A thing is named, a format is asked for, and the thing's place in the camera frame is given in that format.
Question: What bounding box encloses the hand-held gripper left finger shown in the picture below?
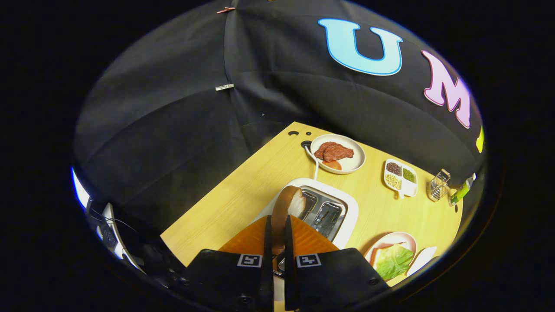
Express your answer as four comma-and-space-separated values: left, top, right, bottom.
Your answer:
181, 214, 274, 312

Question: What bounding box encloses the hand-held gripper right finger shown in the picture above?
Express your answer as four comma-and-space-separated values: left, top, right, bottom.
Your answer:
283, 214, 390, 312

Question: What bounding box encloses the toasted bread slice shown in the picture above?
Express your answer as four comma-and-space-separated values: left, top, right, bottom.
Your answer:
271, 185, 307, 255

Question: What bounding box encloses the green lettuce leaf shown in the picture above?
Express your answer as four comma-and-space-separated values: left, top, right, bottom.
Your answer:
374, 244, 415, 281

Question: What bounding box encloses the white toaster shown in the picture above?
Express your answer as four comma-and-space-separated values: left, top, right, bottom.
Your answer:
254, 178, 359, 250

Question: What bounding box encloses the white bread slice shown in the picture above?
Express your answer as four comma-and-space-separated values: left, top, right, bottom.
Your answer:
369, 242, 406, 269

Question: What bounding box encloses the beige oval plate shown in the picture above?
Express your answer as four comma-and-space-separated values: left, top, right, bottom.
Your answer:
310, 133, 366, 175

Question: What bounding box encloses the brown meat piece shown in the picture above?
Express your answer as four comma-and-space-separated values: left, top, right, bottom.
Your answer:
314, 141, 354, 163

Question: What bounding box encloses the pink round plate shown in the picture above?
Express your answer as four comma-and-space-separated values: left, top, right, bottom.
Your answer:
364, 231, 418, 278

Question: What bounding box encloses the white divided condiment dish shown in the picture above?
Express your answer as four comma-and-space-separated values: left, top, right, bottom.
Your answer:
384, 159, 418, 200

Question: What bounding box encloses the black backdrop cloth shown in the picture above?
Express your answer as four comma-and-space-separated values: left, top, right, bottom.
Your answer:
73, 0, 486, 243

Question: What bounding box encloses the white rectangular plate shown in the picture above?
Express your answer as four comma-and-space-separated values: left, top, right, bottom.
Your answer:
405, 246, 438, 278

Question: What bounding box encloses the green label plastic bottle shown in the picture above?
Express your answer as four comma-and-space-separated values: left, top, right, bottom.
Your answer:
449, 173, 477, 206

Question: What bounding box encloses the white toaster cable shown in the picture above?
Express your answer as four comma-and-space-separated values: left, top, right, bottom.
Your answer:
304, 145, 320, 180

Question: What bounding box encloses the white metal frame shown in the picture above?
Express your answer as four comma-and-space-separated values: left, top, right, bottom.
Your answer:
87, 197, 146, 273

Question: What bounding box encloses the metal wire holder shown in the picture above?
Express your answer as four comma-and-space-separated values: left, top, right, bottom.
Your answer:
428, 169, 451, 202

